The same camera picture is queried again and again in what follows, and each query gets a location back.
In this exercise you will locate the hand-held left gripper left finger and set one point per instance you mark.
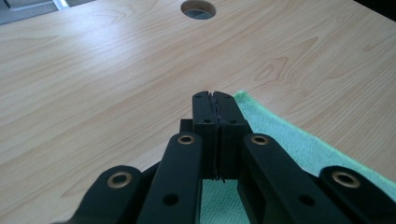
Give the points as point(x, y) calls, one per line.
point(207, 140)

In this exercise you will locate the green cloth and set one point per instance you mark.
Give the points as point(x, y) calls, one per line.
point(295, 143)

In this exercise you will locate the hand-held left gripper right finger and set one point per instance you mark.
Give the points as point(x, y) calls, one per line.
point(230, 146)

